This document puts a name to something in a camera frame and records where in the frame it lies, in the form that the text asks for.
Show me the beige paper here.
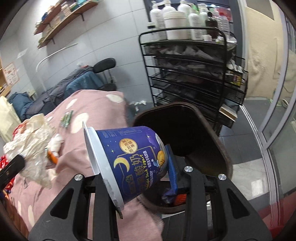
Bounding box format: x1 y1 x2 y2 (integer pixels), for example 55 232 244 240
3 113 64 189

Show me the blue yogurt cup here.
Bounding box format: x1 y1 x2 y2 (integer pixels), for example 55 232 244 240
83 124 168 212

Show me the dark brown trash bin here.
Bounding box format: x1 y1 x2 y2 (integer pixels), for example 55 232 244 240
131 101 234 215

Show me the green snack wrapper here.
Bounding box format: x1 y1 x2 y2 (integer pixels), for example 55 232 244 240
60 110 74 128

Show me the pink polka dot blanket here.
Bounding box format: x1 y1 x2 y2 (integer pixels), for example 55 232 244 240
6 89 164 241

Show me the glass sliding door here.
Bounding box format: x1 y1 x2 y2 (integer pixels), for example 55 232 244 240
239 1 295 204

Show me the blue grey bedding pile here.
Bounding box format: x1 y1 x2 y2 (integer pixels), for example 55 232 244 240
8 66 105 121

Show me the black stool backrest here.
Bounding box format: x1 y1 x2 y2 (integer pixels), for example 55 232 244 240
93 58 116 74

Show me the dark brown bottle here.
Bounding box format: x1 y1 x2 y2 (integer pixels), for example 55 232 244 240
205 11 219 39

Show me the large white tub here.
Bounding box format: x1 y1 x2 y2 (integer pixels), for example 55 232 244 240
163 11 188 40

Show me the black wire shelf cart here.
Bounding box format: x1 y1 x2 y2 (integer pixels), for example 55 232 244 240
138 27 248 133

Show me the wooden wall shelf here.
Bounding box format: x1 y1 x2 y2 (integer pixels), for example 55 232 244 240
34 1 99 49

